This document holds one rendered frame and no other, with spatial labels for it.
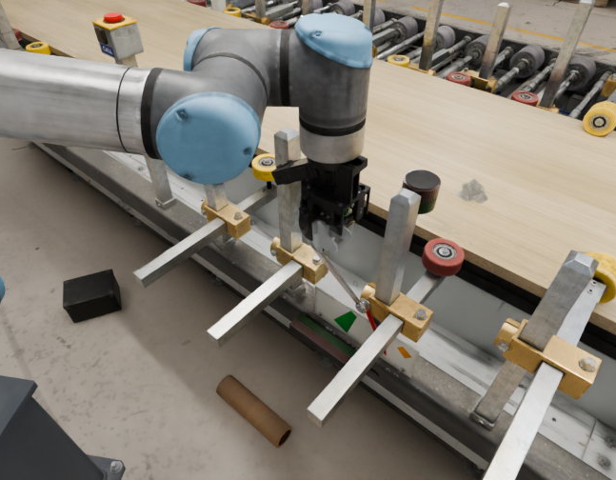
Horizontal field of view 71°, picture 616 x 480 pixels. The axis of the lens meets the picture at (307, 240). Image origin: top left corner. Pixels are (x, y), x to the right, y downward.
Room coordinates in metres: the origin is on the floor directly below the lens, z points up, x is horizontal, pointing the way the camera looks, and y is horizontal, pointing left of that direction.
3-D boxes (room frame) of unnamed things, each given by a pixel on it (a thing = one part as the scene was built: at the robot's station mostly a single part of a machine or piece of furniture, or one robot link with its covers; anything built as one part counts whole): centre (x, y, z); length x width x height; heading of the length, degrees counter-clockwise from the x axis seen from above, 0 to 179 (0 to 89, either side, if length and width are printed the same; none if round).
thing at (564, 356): (0.36, -0.36, 0.95); 0.13 x 0.06 x 0.05; 50
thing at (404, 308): (0.52, -0.17, 0.85); 0.13 x 0.06 x 0.05; 50
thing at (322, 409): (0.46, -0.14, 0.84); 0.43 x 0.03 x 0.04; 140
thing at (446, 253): (0.62, -0.28, 0.85); 0.08 x 0.08 x 0.11
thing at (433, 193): (0.57, -0.18, 1.11); 0.06 x 0.06 x 0.02
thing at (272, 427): (0.69, 0.19, 0.04); 0.30 x 0.08 x 0.08; 50
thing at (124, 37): (1.03, 0.43, 1.18); 0.07 x 0.07 x 0.08; 50
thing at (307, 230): (0.53, -0.01, 1.08); 0.05 x 0.02 x 0.09; 140
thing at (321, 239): (0.52, -0.03, 1.03); 0.06 x 0.03 x 0.09; 50
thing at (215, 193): (0.86, 0.23, 0.92); 0.03 x 0.03 x 0.48; 50
